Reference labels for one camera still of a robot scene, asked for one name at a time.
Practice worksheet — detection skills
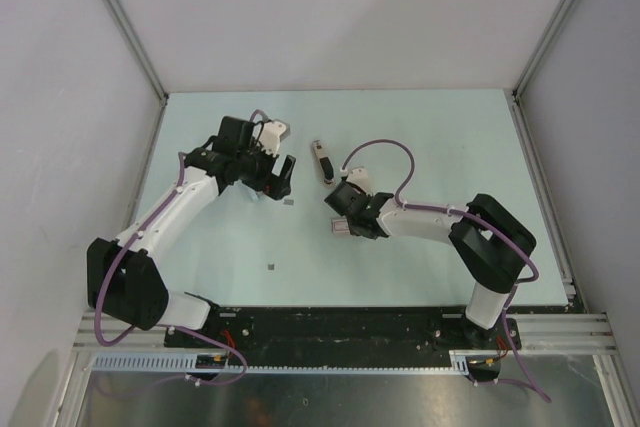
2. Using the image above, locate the right aluminium corner post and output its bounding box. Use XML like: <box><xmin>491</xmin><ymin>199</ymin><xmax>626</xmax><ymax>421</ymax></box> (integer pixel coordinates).
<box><xmin>511</xmin><ymin>0</ymin><xmax>580</xmax><ymax>100</ymax></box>

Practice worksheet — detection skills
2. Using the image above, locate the grey slotted cable duct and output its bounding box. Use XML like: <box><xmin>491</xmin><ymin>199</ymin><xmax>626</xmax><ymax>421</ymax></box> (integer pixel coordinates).
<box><xmin>88</xmin><ymin>349</ymin><xmax>471</xmax><ymax>376</ymax></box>

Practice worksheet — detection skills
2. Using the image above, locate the aluminium frame rail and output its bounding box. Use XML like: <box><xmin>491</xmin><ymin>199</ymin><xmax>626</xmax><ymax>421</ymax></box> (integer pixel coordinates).
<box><xmin>72</xmin><ymin>312</ymin><xmax>618</xmax><ymax>355</ymax></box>

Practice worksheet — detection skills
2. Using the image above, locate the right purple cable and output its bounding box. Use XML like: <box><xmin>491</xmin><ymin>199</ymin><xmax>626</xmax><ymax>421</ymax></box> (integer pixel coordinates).
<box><xmin>339</xmin><ymin>138</ymin><xmax>554</xmax><ymax>404</ymax></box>

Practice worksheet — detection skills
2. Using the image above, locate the beige black stapler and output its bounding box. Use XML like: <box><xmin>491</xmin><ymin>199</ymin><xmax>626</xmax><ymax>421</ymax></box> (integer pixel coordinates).
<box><xmin>311</xmin><ymin>139</ymin><xmax>335</xmax><ymax>186</ymax></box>

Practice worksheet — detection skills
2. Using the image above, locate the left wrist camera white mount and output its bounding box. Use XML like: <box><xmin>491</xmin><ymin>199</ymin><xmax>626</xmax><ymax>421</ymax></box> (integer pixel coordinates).
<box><xmin>257</xmin><ymin>119</ymin><xmax>290</xmax><ymax>157</ymax></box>

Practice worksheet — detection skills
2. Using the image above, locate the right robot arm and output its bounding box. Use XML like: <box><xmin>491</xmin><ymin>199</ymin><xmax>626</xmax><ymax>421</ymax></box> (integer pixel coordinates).
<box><xmin>325</xmin><ymin>180</ymin><xmax>539</xmax><ymax>348</ymax></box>

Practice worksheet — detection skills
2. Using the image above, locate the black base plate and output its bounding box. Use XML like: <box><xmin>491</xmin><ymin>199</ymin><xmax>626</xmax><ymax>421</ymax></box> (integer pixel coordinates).
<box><xmin>164</xmin><ymin>304</ymin><xmax>522</xmax><ymax>368</ymax></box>

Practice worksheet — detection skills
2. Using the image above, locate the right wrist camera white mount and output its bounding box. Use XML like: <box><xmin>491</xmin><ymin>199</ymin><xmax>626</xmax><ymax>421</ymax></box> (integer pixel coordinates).
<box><xmin>341</xmin><ymin>167</ymin><xmax>373</xmax><ymax>195</ymax></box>

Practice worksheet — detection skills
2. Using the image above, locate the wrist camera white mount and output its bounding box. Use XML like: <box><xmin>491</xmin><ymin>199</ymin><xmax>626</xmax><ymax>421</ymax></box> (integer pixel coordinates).
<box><xmin>341</xmin><ymin>167</ymin><xmax>373</xmax><ymax>195</ymax></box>
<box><xmin>257</xmin><ymin>119</ymin><xmax>290</xmax><ymax>157</ymax></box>

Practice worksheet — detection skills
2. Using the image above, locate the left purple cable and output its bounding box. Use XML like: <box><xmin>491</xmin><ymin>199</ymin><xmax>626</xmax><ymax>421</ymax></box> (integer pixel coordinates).
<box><xmin>92</xmin><ymin>108</ymin><xmax>271</xmax><ymax>398</ymax></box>

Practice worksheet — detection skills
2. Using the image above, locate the purple cable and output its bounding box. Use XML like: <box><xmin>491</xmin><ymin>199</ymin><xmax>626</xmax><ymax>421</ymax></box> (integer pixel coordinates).
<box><xmin>339</xmin><ymin>138</ymin><xmax>554</xmax><ymax>404</ymax></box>
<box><xmin>92</xmin><ymin>108</ymin><xmax>271</xmax><ymax>398</ymax></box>

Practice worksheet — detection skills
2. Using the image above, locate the aluminium corner post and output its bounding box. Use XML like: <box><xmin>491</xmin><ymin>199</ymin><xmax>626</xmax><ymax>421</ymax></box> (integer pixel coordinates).
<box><xmin>511</xmin><ymin>0</ymin><xmax>580</xmax><ymax>100</ymax></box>
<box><xmin>102</xmin><ymin>0</ymin><xmax>168</xmax><ymax>105</ymax></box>

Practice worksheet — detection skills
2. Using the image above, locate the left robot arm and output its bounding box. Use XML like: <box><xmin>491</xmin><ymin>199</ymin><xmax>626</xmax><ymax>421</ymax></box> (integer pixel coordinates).
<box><xmin>86</xmin><ymin>114</ymin><xmax>296</xmax><ymax>347</ymax></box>

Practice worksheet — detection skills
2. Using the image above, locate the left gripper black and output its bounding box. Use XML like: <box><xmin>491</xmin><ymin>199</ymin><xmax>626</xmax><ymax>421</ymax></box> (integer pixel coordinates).
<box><xmin>237</xmin><ymin>137</ymin><xmax>295</xmax><ymax>200</ymax></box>

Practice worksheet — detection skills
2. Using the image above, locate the left aluminium corner post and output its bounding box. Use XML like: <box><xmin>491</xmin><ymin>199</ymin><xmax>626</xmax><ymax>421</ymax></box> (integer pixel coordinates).
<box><xmin>102</xmin><ymin>0</ymin><xmax>168</xmax><ymax>105</ymax></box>

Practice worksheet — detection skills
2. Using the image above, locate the red white staple box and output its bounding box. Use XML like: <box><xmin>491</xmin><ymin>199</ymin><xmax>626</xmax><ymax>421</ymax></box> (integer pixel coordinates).
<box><xmin>331</xmin><ymin>218</ymin><xmax>350</xmax><ymax>235</ymax></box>

